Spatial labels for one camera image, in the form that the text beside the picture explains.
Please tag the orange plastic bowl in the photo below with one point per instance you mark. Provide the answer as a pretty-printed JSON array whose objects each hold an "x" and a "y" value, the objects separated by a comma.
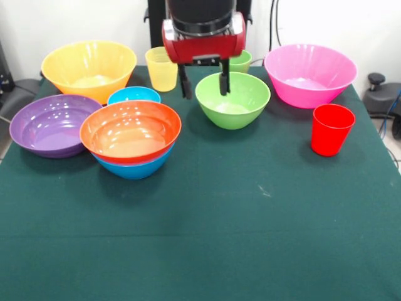
[{"x": 87, "y": 62}]

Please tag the black chair base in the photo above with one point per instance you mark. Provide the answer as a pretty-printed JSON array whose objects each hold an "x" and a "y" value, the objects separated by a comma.
[{"x": 382, "y": 97}]

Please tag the red-orange plastic bowl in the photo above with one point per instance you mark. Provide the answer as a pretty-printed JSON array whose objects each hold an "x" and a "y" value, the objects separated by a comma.
[{"x": 131, "y": 135}]

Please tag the dark green tablecloth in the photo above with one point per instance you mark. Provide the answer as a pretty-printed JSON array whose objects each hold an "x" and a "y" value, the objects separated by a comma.
[{"x": 125, "y": 251}]

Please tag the purple plastic bowl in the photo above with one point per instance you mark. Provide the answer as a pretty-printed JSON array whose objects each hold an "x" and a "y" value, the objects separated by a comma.
[{"x": 47, "y": 125}]

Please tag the green plastic cup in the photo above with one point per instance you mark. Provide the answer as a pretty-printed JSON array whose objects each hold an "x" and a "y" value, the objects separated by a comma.
[{"x": 241, "y": 62}]

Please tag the grey chair base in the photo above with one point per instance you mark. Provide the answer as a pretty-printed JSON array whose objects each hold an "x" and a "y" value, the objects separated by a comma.
[{"x": 18, "y": 94}]

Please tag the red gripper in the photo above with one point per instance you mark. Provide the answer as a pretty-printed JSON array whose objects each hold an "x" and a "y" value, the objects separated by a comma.
[{"x": 206, "y": 47}]

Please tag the small blue plastic bowl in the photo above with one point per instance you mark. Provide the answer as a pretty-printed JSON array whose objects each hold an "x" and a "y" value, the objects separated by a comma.
[{"x": 133, "y": 94}]

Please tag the large blue plastic bowl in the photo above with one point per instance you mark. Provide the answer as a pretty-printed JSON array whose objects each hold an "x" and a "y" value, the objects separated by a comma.
[{"x": 134, "y": 171}]

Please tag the pink plastic bowl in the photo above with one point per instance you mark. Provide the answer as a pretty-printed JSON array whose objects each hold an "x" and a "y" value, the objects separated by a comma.
[{"x": 310, "y": 72}]

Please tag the yellow plastic cup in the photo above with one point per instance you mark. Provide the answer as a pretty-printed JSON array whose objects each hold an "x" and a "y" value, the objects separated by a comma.
[{"x": 159, "y": 73}]

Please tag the red plastic cup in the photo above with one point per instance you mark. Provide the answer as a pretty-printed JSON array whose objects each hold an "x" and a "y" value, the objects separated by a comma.
[{"x": 332, "y": 131}]

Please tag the green plastic bowl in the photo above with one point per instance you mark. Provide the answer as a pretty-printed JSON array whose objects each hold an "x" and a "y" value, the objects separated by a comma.
[{"x": 238, "y": 106}]

